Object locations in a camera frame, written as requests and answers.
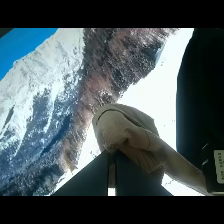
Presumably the black garment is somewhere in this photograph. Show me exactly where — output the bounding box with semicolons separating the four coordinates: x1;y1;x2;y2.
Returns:
175;27;224;195

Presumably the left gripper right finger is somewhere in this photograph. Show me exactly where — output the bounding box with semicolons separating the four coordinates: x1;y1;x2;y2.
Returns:
114;150;174;197

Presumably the beige garment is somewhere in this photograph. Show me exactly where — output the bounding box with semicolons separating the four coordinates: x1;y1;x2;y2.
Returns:
91;103;212;196

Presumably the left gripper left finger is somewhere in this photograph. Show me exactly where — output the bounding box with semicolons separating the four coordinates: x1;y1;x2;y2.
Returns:
52;149;110;197

